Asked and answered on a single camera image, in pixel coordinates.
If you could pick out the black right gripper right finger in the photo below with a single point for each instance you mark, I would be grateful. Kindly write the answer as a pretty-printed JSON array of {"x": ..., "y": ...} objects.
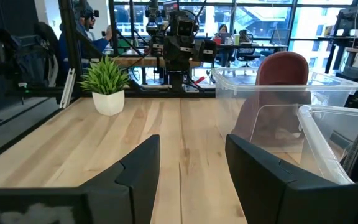
[{"x": 278, "y": 196}]

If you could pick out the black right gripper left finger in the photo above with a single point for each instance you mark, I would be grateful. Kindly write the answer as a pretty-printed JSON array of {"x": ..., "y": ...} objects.
[{"x": 129, "y": 189}]

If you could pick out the pink red cap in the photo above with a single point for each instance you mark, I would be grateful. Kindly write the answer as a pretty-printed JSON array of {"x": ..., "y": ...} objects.
[{"x": 281, "y": 67}]

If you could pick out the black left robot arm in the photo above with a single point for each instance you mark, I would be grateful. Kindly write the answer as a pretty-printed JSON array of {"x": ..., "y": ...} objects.
[{"x": 177, "y": 81}]

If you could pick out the person at desk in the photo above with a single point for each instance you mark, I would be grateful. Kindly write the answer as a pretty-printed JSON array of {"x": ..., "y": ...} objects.
[{"x": 222, "y": 29}]

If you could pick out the green cup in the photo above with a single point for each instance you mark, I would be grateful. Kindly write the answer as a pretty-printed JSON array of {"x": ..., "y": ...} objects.
[{"x": 236, "y": 39}]

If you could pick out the clear plastic bin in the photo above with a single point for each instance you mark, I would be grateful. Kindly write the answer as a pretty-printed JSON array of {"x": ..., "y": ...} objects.
[
  {"x": 228, "y": 93},
  {"x": 319, "y": 146}
]

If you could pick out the black office chair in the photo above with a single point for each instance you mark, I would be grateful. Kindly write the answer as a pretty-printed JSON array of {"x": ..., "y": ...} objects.
[{"x": 247, "y": 53}]

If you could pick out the green plant in white pot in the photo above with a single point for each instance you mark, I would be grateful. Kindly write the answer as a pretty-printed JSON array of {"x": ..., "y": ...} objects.
[{"x": 107, "y": 90}]

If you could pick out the person with headset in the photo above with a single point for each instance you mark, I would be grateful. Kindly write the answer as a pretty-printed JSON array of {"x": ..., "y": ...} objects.
[{"x": 73, "y": 43}]

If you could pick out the black standing desk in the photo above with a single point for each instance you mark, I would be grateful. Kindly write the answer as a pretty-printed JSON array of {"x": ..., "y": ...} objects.
[{"x": 337, "y": 46}]

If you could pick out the black computer monitor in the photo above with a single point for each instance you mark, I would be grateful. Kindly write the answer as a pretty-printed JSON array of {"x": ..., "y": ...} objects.
[{"x": 351, "y": 17}]

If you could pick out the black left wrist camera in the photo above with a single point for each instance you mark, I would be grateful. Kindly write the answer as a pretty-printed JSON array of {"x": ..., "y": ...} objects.
[{"x": 185, "y": 27}]

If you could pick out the black frame post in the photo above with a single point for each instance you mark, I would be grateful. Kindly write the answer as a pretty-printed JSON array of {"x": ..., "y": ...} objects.
[{"x": 71, "y": 46}]

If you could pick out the white metal bracket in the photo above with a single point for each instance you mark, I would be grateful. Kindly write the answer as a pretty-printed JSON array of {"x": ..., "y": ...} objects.
[{"x": 67, "y": 90}]

